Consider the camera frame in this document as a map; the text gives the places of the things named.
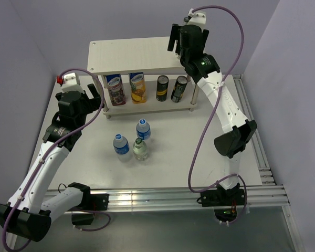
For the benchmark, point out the black Schweppes can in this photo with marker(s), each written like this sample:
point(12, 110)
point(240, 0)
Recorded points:
point(162, 88)
point(179, 88)

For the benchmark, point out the pineapple juice carton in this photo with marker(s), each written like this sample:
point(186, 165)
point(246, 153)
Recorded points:
point(138, 89)

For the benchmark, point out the aluminium right side rail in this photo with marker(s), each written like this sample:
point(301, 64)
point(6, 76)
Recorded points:
point(259, 152)

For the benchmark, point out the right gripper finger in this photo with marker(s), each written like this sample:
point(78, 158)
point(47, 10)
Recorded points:
point(174, 39)
point(205, 36)

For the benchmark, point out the white two-tier shelf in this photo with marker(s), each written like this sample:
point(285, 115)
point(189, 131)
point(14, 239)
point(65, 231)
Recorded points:
point(149, 56)

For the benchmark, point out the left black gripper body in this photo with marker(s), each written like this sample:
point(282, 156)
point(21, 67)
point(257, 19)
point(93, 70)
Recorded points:
point(88, 108)

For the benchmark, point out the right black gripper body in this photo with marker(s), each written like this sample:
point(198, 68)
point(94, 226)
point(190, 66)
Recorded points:
point(181, 51)

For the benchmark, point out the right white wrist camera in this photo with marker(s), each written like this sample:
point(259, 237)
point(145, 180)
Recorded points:
point(197, 18)

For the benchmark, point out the rear Pocari water bottle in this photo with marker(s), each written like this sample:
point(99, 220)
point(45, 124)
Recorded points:
point(143, 129)

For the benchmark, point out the aluminium rail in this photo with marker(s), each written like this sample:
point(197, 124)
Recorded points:
point(259, 152)
point(181, 199)

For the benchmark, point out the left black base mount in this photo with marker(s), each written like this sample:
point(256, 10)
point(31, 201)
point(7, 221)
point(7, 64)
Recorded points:
point(96, 202)

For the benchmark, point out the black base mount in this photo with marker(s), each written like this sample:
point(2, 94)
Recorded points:
point(96, 202)
point(220, 197)

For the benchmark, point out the grape juice carton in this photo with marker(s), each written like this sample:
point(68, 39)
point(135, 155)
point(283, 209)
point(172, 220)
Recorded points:
point(115, 89)

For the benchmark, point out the aluminium front rail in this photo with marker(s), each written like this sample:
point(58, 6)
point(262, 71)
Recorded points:
point(181, 199)

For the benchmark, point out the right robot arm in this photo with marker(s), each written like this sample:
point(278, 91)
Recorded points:
point(206, 74)

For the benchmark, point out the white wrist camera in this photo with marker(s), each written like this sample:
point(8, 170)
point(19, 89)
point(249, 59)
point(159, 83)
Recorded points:
point(70, 82)
point(197, 18)

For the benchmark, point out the pocari water bottle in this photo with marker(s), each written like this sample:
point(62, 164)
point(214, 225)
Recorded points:
point(143, 129)
point(121, 147)

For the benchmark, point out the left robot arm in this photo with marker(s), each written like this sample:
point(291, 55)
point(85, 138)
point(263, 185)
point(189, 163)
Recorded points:
point(26, 214)

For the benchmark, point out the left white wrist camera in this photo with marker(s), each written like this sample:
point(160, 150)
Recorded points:
point(70, 82)

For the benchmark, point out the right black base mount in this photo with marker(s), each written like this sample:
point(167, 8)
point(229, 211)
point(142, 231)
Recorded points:
point(220, 197)

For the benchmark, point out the front Pocari water bottle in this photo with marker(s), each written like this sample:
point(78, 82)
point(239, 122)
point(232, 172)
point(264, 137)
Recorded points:
point(121, 147)

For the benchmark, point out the green-cap glass bottle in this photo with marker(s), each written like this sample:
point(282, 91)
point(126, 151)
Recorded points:
point(186, 20)
point(140, 150)

